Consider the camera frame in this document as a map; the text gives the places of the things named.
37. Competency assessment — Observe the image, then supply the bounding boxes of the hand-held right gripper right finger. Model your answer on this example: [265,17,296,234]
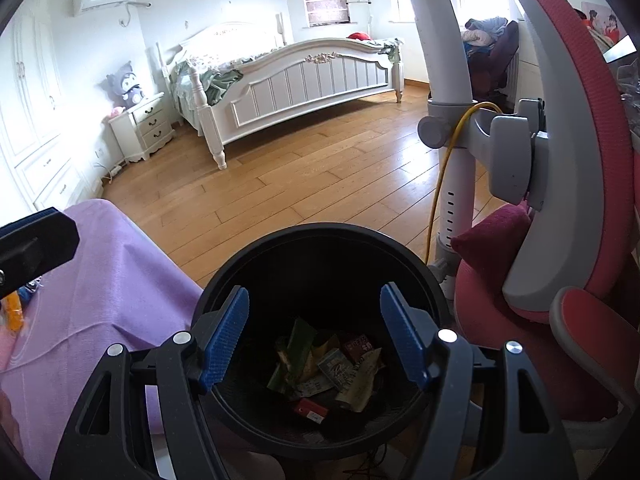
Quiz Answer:
[379,282,581,480]

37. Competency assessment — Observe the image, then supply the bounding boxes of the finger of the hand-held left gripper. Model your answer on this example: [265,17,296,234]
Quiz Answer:
[0,207,81,301]

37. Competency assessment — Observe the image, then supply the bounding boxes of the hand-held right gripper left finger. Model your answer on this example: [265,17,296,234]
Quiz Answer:
[50,285,251,480]

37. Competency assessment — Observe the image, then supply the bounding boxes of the orange plastic packet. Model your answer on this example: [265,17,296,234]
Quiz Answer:
[0,287,26,333]

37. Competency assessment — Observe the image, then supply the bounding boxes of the green and blue drink carton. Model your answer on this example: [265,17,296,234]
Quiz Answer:
[300,347,353,398]

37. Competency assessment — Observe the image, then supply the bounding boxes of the black round bin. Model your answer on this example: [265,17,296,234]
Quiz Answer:
[192,222,458,461]

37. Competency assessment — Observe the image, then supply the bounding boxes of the red snack box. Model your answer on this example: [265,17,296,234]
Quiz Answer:
[292,397,331,423]
[344,335,377,362]

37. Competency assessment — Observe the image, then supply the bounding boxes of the green packet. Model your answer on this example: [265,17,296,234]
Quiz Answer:
[267,317,318,396]

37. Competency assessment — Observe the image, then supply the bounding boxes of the purple tablecloth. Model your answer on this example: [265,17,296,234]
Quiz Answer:
[0,199,206,480]

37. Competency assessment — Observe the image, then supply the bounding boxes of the yellow packet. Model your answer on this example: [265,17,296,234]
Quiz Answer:
[310,332,343,368]

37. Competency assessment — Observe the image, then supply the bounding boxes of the dark red cushion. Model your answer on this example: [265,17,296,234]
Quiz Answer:
[450,205,533,281]

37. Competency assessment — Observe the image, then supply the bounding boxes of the white nightstand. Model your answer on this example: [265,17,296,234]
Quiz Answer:
[107,92,177,165]

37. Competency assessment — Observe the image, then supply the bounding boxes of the white wardrobe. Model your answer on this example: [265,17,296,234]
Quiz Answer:
[0,0,106,211]

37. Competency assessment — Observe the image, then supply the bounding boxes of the purple plush toy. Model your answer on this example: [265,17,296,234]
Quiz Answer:
[105,60,148,108]

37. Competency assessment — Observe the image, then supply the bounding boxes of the green floral bedspread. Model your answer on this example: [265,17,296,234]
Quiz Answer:
[172,57,246,106]

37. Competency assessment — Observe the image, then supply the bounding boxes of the pink and grey chair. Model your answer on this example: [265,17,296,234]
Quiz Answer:
[417,0,640,480]

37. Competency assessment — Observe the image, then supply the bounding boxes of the white wooden bed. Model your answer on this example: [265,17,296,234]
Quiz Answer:
[155,20,406,171]

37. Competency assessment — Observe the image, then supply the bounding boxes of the brown armchair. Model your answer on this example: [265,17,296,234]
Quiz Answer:
[462,20,521,106]

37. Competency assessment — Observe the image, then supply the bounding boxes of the green cloth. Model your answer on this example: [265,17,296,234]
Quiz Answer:
[372,37,405,66]

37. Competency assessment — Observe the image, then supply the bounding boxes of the pile of clothes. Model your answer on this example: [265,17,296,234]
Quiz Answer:
[461,16,508,53]

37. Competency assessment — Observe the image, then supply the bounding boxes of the yellow cable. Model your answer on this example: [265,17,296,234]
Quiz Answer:
[425,101,503,266]

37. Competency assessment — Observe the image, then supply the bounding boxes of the wall poster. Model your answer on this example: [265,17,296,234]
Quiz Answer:
[580,2,626,51]

